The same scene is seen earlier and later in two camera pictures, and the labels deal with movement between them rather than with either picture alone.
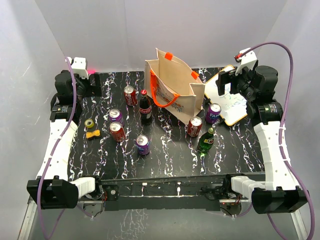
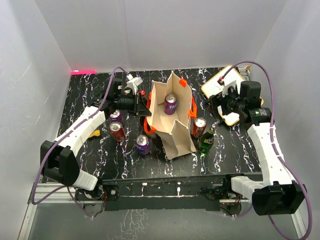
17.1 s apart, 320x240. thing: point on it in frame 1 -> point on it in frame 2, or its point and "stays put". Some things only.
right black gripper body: x=237 y=83 -> x=227 y=105
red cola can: x=117 y=131 stays put
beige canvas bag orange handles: x=169 y=84 -> x=174 y=129
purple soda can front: x=143 y=144 stays put
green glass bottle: x=206 y=141 stays put
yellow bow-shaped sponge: x=89 y=135 stays put
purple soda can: x=213 y=113 -> x=170 y=102
